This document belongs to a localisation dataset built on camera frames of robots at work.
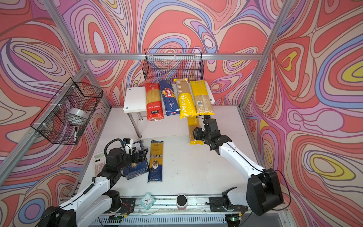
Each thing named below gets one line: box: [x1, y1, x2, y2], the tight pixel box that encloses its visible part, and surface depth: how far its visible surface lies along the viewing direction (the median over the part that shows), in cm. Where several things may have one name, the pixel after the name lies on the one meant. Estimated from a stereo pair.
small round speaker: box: [175, 193, 188, 211], surface depth 72 cm
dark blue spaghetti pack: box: [158, 79, 181, 116], surface depth 73 cm
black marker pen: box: [74, 126, 78, 143], surface depth 74 cm
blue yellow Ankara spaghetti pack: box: [147, 139, 165, 183], surface depth 88 cm
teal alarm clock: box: [139, 192, 156, 211], surface depth 75 cm
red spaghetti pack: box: [145, 82, 165, 122], surface depth 73 cm
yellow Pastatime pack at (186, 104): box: [173, 78, 198, 120], surface depth 73 cm
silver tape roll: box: [66, 107, 89, 120], surface depth 75 cm
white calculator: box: [93, 152, 107, 177], surface depth 88 cm
